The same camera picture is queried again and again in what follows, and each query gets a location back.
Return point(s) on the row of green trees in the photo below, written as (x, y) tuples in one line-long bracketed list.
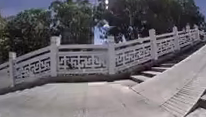
[(33, 29)]

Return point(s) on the white carved stone railing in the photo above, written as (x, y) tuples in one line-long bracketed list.
[(81, 60)]

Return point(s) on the grey stone ramp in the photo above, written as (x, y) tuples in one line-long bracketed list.
[(178, 79)]

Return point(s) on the white building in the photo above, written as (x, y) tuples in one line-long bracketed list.
[(101, 34)]

